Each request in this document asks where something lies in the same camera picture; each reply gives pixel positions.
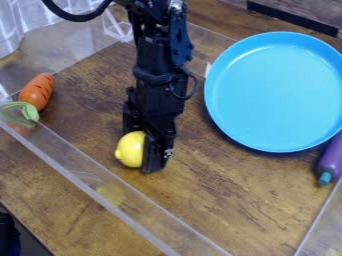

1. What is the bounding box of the purple toy eggplant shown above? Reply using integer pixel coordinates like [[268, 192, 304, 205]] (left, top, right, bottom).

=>
[[316, 130, 342, 186]]

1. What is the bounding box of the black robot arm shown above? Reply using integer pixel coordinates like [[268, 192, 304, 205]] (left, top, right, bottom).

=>
[[116, 0, 193, 174]]

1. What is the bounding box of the orange toy carrot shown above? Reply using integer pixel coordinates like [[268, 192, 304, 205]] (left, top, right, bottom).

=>
[[2, 73, 54, 122]]

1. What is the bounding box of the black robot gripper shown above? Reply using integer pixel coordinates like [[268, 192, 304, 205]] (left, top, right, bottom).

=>
[[122, 66, 188, 174]]

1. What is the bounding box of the clear acrylic barrier wall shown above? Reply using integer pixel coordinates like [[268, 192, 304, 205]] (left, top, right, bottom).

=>
[[0, 22, 336, 256]]

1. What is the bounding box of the yellow toy lemon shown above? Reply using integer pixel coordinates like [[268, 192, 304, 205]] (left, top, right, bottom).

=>
[[114, 131, 145, 168]]

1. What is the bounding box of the grey patterned curtain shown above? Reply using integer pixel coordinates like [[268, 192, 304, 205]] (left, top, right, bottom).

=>
[[0, 0, 112, 60]]

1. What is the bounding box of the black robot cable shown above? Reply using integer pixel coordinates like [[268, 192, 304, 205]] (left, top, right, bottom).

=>
[[40, 0, 114, 23]]

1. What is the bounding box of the round blue plastic tray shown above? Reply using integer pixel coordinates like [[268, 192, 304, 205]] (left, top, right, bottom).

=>
[[204, 31, 342, 153]]

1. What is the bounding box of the dark wooden board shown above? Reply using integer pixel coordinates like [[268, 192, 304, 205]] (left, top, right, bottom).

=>
[[247, 0, 342, 39]]

